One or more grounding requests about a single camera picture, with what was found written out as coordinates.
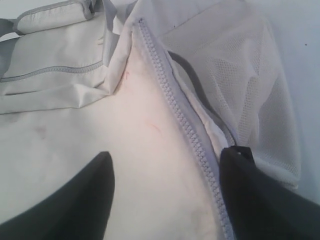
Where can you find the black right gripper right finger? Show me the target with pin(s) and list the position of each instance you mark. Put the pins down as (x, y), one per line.
(259, 207)

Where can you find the white canvas duffel bag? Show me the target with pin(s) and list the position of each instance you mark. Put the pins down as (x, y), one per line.
(163, 86)

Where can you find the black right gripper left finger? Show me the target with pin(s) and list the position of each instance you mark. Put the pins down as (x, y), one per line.
(77, 211)

